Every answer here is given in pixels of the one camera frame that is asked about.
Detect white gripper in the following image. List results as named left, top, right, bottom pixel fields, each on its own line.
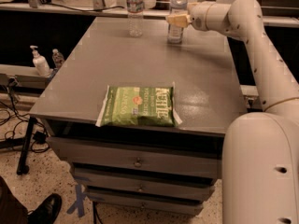
left=166, top=1, right=231, bottom=32

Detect blue label plastic bottle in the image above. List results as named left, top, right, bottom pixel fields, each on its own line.
left=167, top=0, right=188, bottom=44

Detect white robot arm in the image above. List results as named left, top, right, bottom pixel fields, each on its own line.
left=166, top=0, right=299, bottom=224

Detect clear plastic water bottle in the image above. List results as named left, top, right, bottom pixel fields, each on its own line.
left=126, top=0, right=144, bottom=37

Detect green jalapeno chip bag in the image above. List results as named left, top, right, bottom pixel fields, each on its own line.
left=96, top=86, right=182, bottom=127

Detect white pump dispenser bottle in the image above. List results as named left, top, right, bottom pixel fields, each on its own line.
left=30, top=45, right=50, bottom=77

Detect grey drawer cabinet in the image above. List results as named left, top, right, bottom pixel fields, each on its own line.
left=31, top=18, right=246, bottom=215

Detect top drawer with knob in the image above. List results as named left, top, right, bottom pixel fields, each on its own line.
left=48, top=137, right=221, bottom=179

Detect drawer with knob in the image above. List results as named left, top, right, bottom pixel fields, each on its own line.
left=48, top=137, right=221, bottom=179
left=71, top=168, right=214, bottom=201

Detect middle drawer with knob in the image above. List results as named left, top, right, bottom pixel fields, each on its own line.
left=71, top=168, right=214, bottom=201

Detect bottom drawer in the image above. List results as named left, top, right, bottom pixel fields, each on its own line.
left=85, top=189, right=203, bottom=216

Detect blue tape cross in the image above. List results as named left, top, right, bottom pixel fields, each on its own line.
left=66, top=176, right=106, bottom=218

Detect black table leg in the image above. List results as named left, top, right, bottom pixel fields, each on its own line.
left=17, top=117, right=36, bottom=175

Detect black shoe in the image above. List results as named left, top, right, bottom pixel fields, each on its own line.
left=28, top=193, right=62, bottom=224

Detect black floor cables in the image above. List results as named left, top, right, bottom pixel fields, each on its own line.
left=0, top=77, right=50, bottom=154

